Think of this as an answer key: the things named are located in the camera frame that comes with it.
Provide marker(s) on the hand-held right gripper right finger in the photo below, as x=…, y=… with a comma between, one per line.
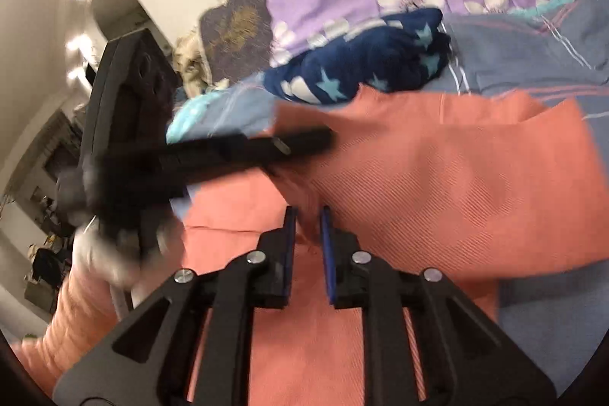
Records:
x=326, y=246

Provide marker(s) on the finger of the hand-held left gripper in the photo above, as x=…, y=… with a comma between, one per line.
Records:
x=247, y=149

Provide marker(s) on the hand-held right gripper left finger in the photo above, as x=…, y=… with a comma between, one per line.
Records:
x=289, y=246

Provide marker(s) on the orange knit cloth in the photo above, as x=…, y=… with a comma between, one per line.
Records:
x=428, y=196

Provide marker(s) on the person's left forearm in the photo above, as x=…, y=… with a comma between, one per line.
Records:
x=71, y=325

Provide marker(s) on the person's left hand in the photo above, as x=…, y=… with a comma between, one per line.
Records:
x=114, y=265

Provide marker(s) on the dark cabinet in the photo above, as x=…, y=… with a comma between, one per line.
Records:
x=59, y=154

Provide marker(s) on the beige crumpled cloth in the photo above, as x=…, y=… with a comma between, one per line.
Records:
x=192, y=63

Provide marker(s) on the dark patterned blanket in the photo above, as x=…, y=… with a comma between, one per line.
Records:
x=233, y=30

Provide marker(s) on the navy star print cloth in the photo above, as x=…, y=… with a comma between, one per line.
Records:
x=361, y=54

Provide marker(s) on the blue striped bedsheet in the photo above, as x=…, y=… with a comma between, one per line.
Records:
x=516, y=51

